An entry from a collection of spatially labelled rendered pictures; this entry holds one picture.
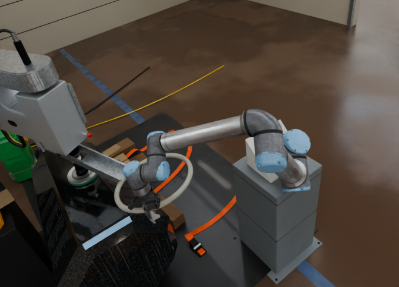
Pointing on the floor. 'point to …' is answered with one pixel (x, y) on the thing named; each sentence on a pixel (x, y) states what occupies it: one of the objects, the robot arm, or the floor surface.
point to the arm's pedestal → (276, 218)
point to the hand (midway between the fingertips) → (153, 217)
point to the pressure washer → (18, 158)
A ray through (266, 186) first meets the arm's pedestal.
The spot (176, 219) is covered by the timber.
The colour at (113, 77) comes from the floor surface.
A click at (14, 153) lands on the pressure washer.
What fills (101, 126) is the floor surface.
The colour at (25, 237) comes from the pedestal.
